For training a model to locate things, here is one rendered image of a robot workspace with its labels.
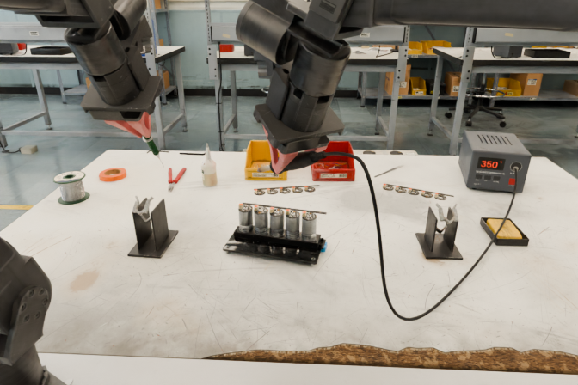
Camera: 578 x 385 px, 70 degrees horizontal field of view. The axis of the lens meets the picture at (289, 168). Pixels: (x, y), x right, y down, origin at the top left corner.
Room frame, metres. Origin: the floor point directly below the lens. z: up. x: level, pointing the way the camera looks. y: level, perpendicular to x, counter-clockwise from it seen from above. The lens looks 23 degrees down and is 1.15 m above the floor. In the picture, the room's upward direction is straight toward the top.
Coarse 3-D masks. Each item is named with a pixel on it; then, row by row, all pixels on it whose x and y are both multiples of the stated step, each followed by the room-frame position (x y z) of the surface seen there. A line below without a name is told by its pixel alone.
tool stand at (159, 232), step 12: (144, 204) 0.63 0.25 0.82; (132, 216) 0.59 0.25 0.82; (144, 216) 0.62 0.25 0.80; (156, 216) 0.60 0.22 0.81; (144, 228) 0.61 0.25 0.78; (156, 228) 0.59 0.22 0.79; (168, 228) 0.63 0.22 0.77; (144, 240) 0.61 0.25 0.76; (156, 240) 0.58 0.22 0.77; (168, 240) 0.62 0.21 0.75; (132, 252) 0.58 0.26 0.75; (144, 252) 0.58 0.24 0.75; (156, 252) 0.58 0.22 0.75
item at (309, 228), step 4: (308, 216) 0.60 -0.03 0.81; (304, 220) 0.59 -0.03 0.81; (312, 220) 0.59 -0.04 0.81; (316, 220) 0.59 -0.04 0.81; (304, 224) 0.59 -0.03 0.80; (308, 224) 0.59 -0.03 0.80; (312, 224) 0.59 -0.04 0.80; (316, 224) 0.59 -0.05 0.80; (304, 228) 0.59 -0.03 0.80; (308, 228) 0.59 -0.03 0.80; (312, 228) 0.59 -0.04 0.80; (316, 228) 0.59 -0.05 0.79; (304, 232) 0.59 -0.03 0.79; (308, 232) 0.59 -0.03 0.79; (312, 232) 0.59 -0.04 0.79; (316, 232) 0.59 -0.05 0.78; (304, 236) 0.59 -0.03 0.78; (308, 236) 0.59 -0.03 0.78; (312, 236) 0.59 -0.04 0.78; (304, 240) 0.59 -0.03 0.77; (308, 240) 0.59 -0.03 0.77; (312, 240) 0.59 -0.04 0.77
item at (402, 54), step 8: (208, 48) 2.93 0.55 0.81; (216, 48) 2.93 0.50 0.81; (400, 48) 2.87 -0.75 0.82; (408, 48) 2.87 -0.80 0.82; (208, 56) 2.93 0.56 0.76; (216, 56) 2.93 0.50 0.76; (400, 56) 2.87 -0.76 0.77; (216, 64) 2.93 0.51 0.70; (400, 64) 2.87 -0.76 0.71; (216, 72) 2.93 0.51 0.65; (400, 72) 2.87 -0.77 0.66; (400, 80) 2.87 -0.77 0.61
